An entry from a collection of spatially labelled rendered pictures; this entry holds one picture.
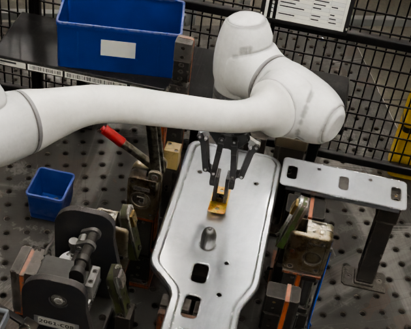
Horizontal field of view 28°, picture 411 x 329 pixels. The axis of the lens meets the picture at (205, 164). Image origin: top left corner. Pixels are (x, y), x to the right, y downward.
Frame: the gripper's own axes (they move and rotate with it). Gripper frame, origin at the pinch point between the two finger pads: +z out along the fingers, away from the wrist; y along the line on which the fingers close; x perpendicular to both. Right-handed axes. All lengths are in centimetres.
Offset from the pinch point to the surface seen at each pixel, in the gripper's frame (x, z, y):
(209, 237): -13.9, 1.6, 0.3
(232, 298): -25.0, 5.4, 7.4
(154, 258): -19.7, 5.0, -9.4
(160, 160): -1.3, -4.6, -13.5
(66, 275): -41.2, -10.4, -20.4
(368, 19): 245, 91, 42
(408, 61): 235, 105, 66
